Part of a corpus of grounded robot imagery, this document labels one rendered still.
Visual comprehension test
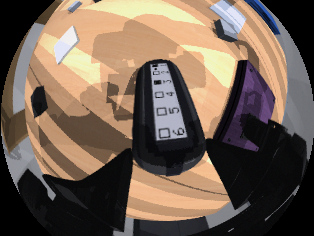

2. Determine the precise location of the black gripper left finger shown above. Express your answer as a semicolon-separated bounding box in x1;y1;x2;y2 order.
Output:
43;149;133;232

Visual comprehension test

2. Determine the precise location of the white flat rectangular sheet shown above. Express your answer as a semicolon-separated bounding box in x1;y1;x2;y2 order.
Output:
209;0;246;34

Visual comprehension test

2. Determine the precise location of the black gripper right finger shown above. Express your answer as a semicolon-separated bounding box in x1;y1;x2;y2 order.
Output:
206;138;287;210

